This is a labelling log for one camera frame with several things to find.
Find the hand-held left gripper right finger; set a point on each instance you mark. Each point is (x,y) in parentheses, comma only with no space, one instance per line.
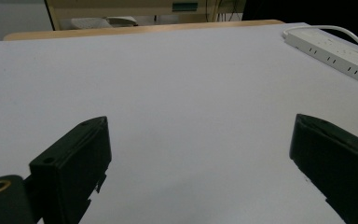
(338,158)

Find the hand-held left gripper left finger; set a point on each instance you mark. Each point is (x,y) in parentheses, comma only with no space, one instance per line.
(71,165)

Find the white power strip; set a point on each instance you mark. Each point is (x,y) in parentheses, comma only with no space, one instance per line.
(332,53)

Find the white bundled cloth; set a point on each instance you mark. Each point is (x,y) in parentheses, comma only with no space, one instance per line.
(98,21)

